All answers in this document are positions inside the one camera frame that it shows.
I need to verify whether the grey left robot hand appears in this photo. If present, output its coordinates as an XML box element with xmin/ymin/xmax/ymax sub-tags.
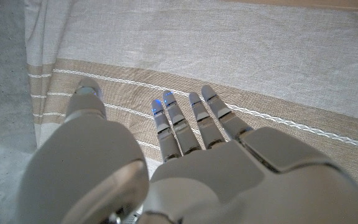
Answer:
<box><xmin>17</xmin><ymin>77</ymin><xmax>358</xmax><ymax>224</ymax></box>

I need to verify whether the beige striped curtain backdrop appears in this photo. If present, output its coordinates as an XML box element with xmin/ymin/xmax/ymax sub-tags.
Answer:
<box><xmin>23</xmin><ymin>0</ymin><xmax>358</xmax><ymax>202</ymax></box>

